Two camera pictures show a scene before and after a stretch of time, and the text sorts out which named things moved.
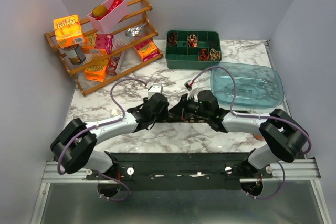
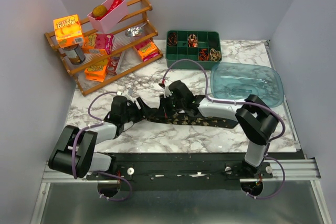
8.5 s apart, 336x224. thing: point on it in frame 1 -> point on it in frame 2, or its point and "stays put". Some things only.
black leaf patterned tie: x=175 y=117 stays put
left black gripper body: x=162 y=115 -> x=134 y=114
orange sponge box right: x=147 y=49 stays put
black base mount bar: x=145 y=171 stays put
